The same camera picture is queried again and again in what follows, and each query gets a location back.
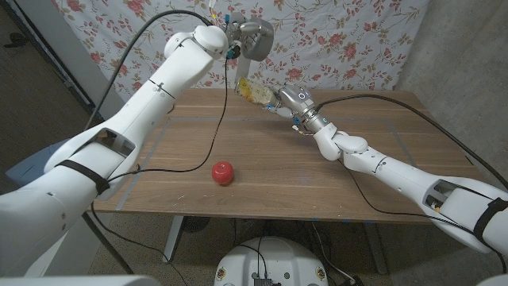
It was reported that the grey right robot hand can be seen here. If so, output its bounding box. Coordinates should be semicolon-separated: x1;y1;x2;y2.
263;83;318;121

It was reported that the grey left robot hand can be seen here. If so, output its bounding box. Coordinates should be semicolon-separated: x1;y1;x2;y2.
229;11;268;52

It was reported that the red apple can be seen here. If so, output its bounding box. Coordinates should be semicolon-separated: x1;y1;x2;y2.
210;160;235;186

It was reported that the floral backdrop cloth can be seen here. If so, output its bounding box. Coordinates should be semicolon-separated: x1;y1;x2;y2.
50;0;432;109

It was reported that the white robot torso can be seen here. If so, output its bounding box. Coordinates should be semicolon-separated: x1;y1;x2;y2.
213;236;329;286

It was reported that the grey table leg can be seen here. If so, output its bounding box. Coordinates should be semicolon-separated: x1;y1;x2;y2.
363;222;389;276

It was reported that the white table leg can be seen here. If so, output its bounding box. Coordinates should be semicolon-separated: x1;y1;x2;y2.
161;215;186;265

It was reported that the dark brown door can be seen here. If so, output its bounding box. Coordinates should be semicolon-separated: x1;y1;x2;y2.
0;4;105;187

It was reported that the blue plastic bin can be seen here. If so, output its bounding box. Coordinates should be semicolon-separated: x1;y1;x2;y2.
5;138;72;195

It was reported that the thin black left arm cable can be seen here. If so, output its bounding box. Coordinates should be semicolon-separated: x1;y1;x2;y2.
89;55;231;286

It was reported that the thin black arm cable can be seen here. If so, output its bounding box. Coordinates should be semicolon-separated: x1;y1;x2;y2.
337;158;508;275
89;55;231;286

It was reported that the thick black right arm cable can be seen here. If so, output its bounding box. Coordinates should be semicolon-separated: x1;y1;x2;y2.
315;94;508;190

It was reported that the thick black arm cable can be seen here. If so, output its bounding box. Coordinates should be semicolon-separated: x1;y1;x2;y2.
315;94;508;190
83;10;215;132

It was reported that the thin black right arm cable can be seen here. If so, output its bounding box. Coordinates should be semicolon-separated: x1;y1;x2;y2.
337;158;508;275

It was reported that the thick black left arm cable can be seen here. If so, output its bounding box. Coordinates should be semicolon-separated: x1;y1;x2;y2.
83;10;215;132

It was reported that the white cable under table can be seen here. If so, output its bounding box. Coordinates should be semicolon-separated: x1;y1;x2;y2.
310;221;356;285

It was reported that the black door handle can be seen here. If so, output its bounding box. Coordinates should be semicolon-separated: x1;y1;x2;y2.
3;32;29;49

